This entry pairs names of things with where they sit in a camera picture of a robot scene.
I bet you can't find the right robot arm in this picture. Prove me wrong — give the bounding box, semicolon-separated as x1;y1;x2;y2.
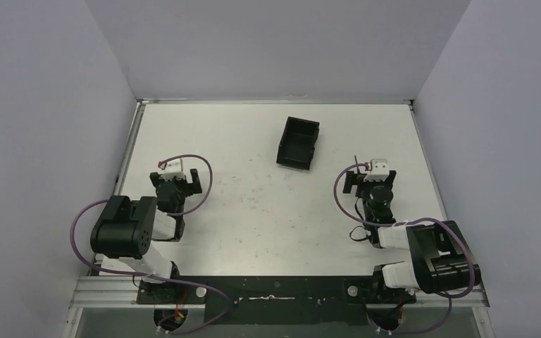
337;165;482;302

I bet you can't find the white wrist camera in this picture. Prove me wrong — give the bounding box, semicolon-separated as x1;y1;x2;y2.
158;158;185;181
364;158;390;182

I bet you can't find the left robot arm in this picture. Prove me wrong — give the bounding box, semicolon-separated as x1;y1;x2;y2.
90;168;202;303

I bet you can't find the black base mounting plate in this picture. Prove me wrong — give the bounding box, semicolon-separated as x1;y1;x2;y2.
136;275;416;326

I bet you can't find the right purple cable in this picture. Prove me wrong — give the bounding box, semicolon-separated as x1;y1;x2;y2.
333;163;481;336

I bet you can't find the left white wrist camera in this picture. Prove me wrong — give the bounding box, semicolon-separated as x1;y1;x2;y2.
158;158;185;181

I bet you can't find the red handled screwdriver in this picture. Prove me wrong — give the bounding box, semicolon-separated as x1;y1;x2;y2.
354;155;361;174

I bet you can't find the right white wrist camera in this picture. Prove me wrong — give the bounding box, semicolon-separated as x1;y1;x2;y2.
364;158;390;182

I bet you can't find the black plastic bin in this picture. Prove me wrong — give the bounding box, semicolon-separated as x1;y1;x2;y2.
276;116;320;170

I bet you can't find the aluminium frame rail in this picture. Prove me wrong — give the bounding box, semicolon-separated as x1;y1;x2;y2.
70;276;490;309

